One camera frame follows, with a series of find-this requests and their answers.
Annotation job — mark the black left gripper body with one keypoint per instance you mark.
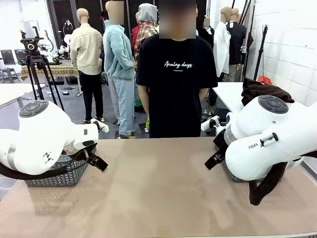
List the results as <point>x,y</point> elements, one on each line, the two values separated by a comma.
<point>88,151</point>

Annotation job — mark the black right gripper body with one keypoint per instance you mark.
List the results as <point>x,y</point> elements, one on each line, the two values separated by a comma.
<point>220,145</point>

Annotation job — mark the dark brown garment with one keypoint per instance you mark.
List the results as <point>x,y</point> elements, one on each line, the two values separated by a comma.
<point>262,91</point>

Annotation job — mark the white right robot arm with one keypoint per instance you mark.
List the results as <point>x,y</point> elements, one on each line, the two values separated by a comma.
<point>272,138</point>

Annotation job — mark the person's left forearm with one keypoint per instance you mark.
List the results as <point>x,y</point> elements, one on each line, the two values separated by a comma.
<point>203,94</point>

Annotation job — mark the person's right forearm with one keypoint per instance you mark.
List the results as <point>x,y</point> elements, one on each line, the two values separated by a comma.
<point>143,98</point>

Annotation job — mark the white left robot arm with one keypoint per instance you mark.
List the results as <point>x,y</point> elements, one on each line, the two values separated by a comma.
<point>44,129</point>

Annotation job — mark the grey plastic basket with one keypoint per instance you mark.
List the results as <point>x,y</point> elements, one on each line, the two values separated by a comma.
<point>62,177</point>
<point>235,176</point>

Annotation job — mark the person in black t-shirt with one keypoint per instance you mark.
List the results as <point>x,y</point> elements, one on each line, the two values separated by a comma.
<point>175,94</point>

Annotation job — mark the red object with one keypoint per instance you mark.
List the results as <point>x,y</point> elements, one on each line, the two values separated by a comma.
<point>264,79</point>

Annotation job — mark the table with patterned cloth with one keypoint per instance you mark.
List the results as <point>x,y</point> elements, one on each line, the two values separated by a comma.
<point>59,70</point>

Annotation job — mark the mannequin in white shirt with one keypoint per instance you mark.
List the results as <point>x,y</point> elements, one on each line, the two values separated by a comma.
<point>221,49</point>

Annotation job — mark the mannequin in light blue fleece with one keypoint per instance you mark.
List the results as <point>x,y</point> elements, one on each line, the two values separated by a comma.
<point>119,57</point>

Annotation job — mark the mannequin in beige shirt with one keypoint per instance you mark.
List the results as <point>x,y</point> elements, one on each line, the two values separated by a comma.
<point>85,52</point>

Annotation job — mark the black light stand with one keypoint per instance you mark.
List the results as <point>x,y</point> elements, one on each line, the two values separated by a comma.
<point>261,52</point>

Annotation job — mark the mannequin in black shirt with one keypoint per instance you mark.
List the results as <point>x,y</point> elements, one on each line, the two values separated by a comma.
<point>237,39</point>

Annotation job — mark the mannequin in black jacket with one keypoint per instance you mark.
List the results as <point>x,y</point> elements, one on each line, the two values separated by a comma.
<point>208,36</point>

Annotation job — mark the grey stool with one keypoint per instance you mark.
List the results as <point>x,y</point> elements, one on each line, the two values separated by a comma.
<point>8,74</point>

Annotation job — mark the black chair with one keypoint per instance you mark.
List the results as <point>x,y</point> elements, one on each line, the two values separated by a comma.
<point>20,54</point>
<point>7,57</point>

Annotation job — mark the mannequin in red top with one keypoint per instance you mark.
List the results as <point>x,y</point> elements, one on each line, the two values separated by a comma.
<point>134,37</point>

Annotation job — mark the mannequin in plaid hoodie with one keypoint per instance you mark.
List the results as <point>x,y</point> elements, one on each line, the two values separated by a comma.
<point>146,27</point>

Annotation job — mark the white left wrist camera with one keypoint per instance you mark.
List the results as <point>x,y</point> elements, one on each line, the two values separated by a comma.
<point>101,126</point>

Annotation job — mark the black camera tripod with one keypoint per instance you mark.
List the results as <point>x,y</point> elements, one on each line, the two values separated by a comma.
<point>33,53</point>

